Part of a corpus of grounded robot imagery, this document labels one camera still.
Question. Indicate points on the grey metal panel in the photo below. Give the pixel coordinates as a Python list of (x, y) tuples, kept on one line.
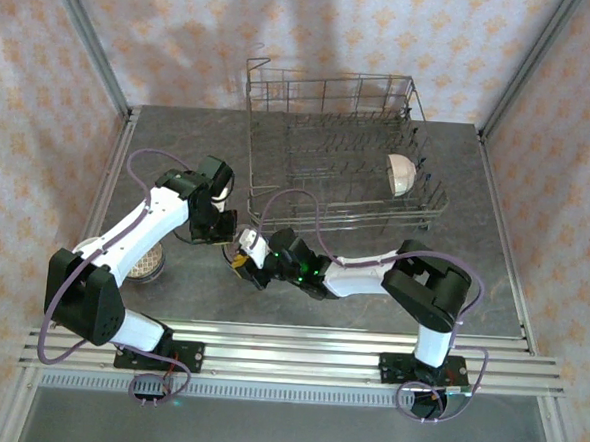
[(282, 430)]

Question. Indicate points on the aluminium mounting rail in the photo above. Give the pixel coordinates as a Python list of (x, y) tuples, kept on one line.
[(287, 351)]

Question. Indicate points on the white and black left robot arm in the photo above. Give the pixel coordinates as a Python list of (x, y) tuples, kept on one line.
[(139, 221)]

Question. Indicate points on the aluminium frame post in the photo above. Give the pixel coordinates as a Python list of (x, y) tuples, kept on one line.
[(88, 33), (531, 60)]

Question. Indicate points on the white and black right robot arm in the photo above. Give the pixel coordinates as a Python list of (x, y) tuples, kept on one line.
[(356, 280)]

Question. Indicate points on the brown lattice pattern bowl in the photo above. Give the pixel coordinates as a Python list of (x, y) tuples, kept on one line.
[(149, 264)]

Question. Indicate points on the small green circuit board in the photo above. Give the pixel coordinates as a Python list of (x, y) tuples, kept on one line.
[(460, 390)]

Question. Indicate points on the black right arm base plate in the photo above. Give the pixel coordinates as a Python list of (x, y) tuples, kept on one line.
[(391, 362)]

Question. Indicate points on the plain white bowl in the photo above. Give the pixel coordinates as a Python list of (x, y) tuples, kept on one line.
[(403, 175)]

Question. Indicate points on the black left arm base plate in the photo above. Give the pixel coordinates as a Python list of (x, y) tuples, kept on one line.
[(189, 350)]

